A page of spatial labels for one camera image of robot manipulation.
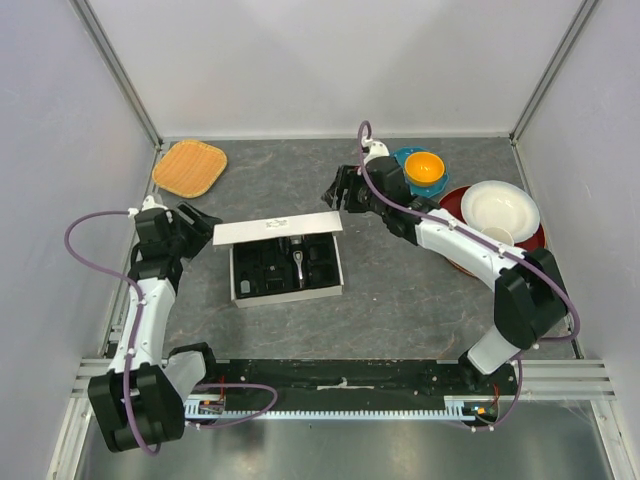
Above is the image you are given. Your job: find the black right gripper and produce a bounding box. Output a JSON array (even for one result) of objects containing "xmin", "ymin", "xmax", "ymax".
[{"xmin": 321, "ymin": 165, "xmax": 388, "ymax": 217}]

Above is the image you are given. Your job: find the black clipper guard comb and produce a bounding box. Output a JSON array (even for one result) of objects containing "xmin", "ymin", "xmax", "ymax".
[
  {"xmin": 309, "ymin": 265, "xmax": 334, "ymax": 285},
  {"xmin": 309, "ymin": 244, "xmax": 331, "ymax": 262}
]

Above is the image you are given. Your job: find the white clipper kit box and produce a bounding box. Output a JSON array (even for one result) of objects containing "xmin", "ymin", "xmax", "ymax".
[{"xmin": 212, "ymin": 211, "xmax": 344, "ymax": 308}]

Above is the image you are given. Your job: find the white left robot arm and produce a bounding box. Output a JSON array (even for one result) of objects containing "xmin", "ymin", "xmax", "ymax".
[{"xmin": 88, "ymin": 195, "xmax": 222, "ymax": 455}]

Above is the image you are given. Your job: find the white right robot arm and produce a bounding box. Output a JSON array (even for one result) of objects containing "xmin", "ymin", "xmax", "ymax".
[{"xmin": 322, "ymin": 156, "xmax": 579, "ymax": 394}]

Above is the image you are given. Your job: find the silver black hair clipper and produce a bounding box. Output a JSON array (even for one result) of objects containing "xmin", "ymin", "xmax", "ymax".
[{"xmin": 290, "ymin": 236, "xmax": 307, "ymax": 289}]

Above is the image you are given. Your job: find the teal dotted plate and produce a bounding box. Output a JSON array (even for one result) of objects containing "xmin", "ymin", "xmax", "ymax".
[{"xmin": 392, "ymin": 147, "xmax": 449, "ymax": 198}]

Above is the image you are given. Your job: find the woven orange tray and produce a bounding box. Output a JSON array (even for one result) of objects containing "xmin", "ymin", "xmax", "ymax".
[{"xmin": 152, "ymin": 139, "xmax": 228, "ymax": 199}]

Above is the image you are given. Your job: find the orange bowl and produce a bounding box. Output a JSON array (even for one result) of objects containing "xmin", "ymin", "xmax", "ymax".
[{"xmin": 404, "ymin": 151, "xmax": 446, "ymax": 187}]

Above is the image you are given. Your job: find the dark red plate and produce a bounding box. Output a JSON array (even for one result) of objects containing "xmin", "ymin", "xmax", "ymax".
[{"xmin": 439, "ymin": 185, "xmax": 546, "ymax": 251}]

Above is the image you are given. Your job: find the white paper bowl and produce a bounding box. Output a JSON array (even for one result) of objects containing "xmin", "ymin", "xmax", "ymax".
[{"xmin": 461, "ymin": 180, "xmax": 540, "ymax": 243}]

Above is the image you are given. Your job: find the pale yellow mug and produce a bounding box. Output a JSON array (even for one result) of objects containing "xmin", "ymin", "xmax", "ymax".
[{"xmin": 481, "ymin": 226, "xmax": 515, "ymax": 246}]

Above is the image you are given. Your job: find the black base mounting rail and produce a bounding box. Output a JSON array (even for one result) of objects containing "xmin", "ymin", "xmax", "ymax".
[{"xmin": 205, "ymin": 359, "xmax": 517, "ymax": 414}]

